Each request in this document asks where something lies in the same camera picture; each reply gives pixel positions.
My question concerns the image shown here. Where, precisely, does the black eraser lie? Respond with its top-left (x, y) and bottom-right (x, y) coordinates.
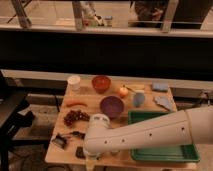
top-left (75, 146), bottom-right (85, 159)

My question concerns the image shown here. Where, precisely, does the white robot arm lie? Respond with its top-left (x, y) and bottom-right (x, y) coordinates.
top-left (83, 106), bottom-right (213, 159)

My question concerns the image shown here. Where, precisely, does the purple bowl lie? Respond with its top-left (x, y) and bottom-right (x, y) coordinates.
top-left (100, 96), bottom-right (124, 118)

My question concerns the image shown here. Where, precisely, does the red bowl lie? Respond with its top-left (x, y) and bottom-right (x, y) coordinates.
top-left (92, 75), bottom-right (111, 94)

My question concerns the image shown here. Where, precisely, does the small metal cup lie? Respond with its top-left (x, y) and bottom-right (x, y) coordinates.
top-left (110, 151), bottom-right (120, 156)

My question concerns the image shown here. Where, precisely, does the black binder clip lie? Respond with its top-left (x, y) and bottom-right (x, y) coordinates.
top-left (52, 134), bottom-right (67, 149)

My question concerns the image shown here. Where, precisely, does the bunch of dark grapes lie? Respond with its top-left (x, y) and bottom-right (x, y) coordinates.
top-left (64, 110), bottom-right (90, 127)

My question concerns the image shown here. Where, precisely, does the orange carrot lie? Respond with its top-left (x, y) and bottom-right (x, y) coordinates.
top-left (65, 100), bottom-right (87, 107)

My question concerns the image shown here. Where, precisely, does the orange apple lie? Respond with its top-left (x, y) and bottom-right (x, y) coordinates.
top-left (118, 87), bottom-right (129, 98)

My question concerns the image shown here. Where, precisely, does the blue mug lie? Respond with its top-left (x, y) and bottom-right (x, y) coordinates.
top-left (133, 91), bottom-right (145, 107)

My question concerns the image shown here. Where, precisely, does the white plastic cup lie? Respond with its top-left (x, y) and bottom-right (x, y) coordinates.
top-left (67, 75), bottom-right (81, 91)

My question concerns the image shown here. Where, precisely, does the black chair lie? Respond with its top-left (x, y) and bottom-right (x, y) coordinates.
top-left (0, 71), bottom-right (35, 171)

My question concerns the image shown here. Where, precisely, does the grey blue cloth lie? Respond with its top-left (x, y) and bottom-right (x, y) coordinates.
top-left (154, 96), bottom-right (173, 111)

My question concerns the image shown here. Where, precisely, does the green plastic tray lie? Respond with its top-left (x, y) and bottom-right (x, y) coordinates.
top-left (128, 111), bottom-right (200, 163)

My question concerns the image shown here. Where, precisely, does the blue sponge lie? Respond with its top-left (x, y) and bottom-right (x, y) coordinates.
top-left (152, 82), bottom-right (169, 92)

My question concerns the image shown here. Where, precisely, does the black handled peeler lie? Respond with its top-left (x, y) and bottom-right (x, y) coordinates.
top-left (71, 131), bottom-right (85, 139)

